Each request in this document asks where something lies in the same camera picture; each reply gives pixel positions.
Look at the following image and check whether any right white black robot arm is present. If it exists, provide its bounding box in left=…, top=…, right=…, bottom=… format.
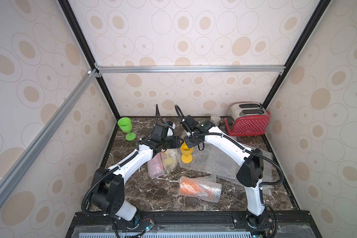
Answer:
left=178, top=115, right=285, bottom=228

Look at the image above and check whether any red toaster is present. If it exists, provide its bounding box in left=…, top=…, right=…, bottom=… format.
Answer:
left=224, top=102, right=271, bottom=136

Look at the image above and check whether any beige bubble glass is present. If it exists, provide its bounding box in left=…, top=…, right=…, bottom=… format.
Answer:
left=180, top=142, right=193, bottom=164

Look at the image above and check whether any clear jar with powder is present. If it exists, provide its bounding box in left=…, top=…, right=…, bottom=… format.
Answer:
left=210, top=115, right=221, bottom=127

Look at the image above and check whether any horizontal aluminium rail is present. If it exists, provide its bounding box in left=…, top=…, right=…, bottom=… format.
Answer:
left=97, top=65, right=286, bottom=74

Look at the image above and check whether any yellow bubble wrapped glass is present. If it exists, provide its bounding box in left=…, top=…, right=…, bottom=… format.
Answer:
left=161, top=149, right=178, bottom=173

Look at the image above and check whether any green wine glass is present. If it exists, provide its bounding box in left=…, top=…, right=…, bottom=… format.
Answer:
left=118, top=117, right=136, bottom=141

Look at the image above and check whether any orange bubble glass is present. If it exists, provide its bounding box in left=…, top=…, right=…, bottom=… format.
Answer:
left=179, top=175, right=222, bottom=203

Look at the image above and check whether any clear bubble wrap sheet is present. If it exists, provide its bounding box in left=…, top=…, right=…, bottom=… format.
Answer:
left=205, top=143, right=274, bottom=196
left=179, top=142, right=216, bottom=175

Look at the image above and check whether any left diagonal aluminium rail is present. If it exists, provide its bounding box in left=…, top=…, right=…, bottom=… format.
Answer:
left=0, top=69, right=99, bottom=209

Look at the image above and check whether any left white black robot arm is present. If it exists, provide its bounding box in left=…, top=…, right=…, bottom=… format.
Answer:
left=81, top=121, right=182, bottom=227

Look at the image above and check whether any pink bubble wrapped glass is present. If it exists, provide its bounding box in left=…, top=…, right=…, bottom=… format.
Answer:
left=147, top=153, right=164, bottom=179

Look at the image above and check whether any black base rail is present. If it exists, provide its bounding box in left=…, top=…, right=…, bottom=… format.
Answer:
left=66, top=210, right=321, bottom=238

